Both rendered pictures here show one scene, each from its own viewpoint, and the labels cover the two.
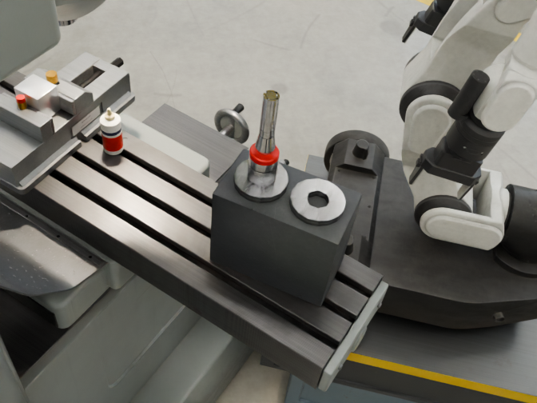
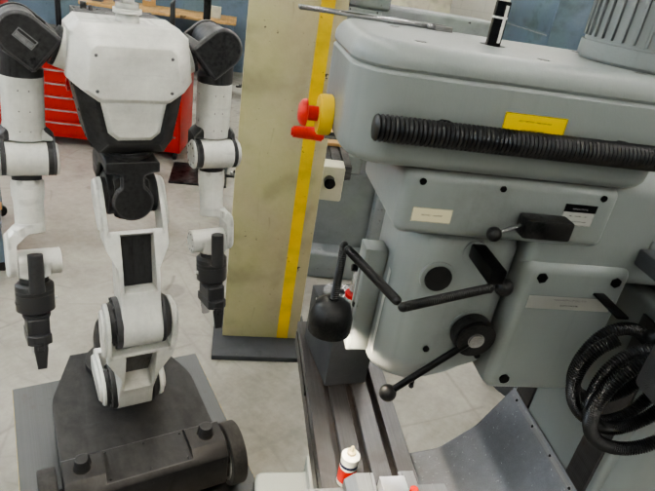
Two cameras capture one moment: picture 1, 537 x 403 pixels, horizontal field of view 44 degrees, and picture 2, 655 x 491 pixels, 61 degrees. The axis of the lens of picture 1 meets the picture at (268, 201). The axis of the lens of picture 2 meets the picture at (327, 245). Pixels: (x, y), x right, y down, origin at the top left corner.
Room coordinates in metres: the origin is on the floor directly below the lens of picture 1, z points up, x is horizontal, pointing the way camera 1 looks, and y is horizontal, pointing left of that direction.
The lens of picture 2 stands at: (1.58, 0.94, 1.97)
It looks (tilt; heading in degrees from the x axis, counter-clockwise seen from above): 27 degrees down; 231
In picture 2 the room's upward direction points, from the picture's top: 10 degrees clockwise
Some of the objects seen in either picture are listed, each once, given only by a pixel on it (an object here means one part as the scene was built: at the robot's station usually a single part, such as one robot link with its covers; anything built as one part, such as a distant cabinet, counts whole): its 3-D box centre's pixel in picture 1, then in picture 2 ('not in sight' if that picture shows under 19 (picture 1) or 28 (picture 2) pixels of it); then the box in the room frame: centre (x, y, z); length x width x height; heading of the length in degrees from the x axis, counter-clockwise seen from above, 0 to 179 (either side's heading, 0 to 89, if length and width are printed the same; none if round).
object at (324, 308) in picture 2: not in sight; (331, 313); (1.08, 0.36, 1.45); 0.07 x 0.07 x 0.06
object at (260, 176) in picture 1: (262, 165); not in sight; (0.73, 0.02, 1.17); 0.05 x 0.05 x 0.05
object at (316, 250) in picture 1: (282, 225); (338, 330); (0.71, -0.03, 1.04); 0.22 x 0.12 x 0.20; 72
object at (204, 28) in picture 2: not in sight; (214, 53); (0.95, -0.44, 1.70); 0.12 x 0.09 x 0.14; 84
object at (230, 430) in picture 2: not in sight; (230, 452); (0.93, -0.20, 0.50); 0.20 x 0.05 x 0.20; 84
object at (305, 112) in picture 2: not in sight; (308, 112); (1.11, 0.26, 1.76); 0.04 x 0.03 x 0.04; 63
